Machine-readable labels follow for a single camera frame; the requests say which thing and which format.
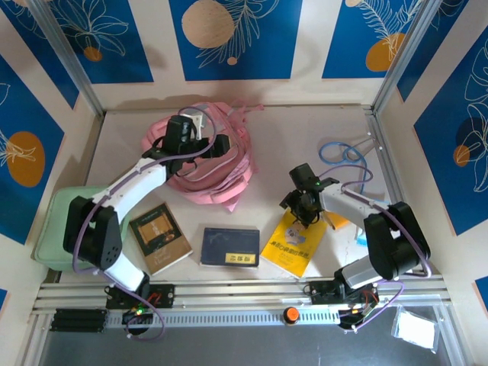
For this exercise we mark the pink school backpack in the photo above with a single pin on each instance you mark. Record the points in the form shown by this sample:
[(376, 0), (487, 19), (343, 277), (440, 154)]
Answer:
[(228, 179)]

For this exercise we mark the yellow book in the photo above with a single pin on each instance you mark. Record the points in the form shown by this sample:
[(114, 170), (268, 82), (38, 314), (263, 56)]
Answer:
[(289, 251)]

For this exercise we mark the dark blue book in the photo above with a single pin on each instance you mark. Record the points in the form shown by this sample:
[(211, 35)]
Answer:
[(228, 246)]

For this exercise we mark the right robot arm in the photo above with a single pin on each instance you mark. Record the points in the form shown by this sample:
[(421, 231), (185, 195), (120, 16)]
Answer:
[(396, 244)]

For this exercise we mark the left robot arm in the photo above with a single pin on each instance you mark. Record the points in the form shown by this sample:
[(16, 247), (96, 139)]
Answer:
[(126, 187)]

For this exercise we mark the mint green pencil case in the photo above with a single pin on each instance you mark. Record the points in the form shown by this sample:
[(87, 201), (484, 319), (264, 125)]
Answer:
[(49, 228)]

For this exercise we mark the small orange yellow pad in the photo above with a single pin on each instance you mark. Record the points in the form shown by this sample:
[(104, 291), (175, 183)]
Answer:
[(337, 221)]

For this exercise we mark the light blue snack packet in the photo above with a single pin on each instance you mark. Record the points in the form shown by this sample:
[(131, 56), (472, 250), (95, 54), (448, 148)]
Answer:
[(360, 240)]

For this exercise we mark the brown book with gold cover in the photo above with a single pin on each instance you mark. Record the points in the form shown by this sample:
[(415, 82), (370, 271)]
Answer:
[(160, 238)]

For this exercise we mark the orange emergency stop button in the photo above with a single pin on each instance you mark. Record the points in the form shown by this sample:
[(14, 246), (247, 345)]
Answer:
[(291, 315)]

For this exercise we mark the clear plastic bag white sheet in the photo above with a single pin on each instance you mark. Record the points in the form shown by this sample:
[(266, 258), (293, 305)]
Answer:
[(415, 329)]

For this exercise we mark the black ribbed block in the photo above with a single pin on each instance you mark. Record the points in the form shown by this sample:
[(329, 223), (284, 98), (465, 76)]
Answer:
[(78, 320)]

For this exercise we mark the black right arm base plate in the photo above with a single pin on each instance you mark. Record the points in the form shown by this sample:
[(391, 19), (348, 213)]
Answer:
[(324, 293)]

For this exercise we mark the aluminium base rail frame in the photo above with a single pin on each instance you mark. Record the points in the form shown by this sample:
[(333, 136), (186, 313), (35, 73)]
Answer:
[(244, 291)]

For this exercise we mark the aluminium side rail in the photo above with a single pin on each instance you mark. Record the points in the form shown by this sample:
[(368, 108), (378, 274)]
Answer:
[(394, 179)]

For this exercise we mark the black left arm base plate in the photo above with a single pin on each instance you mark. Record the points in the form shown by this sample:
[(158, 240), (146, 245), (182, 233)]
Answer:
[(164, 295)]

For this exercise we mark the aluminium corner post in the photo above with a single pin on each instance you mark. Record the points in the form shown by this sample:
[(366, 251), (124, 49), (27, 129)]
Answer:
[(404, 57), (72, 65)]

